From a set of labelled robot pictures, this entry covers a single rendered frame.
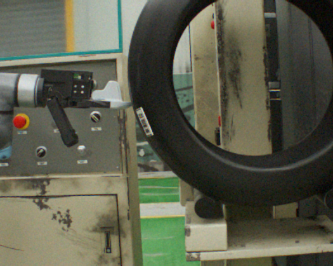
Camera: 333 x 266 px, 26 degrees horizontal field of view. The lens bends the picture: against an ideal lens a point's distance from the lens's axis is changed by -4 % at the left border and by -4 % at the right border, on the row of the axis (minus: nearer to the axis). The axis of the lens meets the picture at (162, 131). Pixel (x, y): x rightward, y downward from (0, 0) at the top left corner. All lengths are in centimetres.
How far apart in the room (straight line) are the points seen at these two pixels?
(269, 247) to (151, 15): 55
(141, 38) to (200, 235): 43
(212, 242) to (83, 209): 79
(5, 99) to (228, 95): 59
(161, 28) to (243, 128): 49
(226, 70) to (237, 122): 14
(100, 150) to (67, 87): 72
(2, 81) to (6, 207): 76
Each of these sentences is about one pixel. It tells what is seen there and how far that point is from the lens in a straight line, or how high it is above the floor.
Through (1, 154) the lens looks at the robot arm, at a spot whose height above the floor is 102.
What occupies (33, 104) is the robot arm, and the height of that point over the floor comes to 113.
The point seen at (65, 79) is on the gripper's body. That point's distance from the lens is 159.
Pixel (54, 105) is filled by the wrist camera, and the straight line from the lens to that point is 161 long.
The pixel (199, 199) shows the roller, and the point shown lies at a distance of 153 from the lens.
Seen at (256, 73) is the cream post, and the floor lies 118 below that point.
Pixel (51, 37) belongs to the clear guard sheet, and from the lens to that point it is 228.
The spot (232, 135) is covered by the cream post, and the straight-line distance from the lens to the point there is 188.
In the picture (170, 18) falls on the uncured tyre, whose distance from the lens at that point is 149.
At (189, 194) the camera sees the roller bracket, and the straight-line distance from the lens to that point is 187.
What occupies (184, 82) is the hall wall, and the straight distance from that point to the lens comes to 1071.
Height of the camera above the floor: 114
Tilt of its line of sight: 3 degrees down
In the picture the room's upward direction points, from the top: 3 degrees counter-clockwise
